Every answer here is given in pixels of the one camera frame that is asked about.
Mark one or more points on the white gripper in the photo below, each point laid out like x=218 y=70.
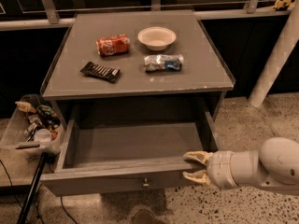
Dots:
x=220 y=168

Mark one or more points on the grey top drawer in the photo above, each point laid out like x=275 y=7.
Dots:
x=123 y=146

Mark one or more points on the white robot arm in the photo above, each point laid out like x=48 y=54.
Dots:
x=274 y=166

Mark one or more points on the grey drawer cabinet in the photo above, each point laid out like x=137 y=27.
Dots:
x=204 y=71

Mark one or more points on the silver blue snack bag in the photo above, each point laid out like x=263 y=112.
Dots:
x=161 y=62

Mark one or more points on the white paper bowl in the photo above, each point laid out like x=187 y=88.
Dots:
x=156 y=38

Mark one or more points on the black striped snack wrapper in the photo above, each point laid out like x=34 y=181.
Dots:
x=102 y=72

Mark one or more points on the crushed red soda can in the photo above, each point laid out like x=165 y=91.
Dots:
x=116 y=44

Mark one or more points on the white cup in bin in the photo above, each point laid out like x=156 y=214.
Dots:
x=42 y=135

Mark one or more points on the black pole stand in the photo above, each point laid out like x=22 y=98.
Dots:
x=32 y=190

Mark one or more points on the clear plastic trash bin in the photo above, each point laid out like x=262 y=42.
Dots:
x=33 y=113

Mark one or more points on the yellow clamp on railing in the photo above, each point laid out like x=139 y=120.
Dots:
x=282 y=4

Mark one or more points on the metal window railing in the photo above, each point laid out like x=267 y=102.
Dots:
x=35 y=14

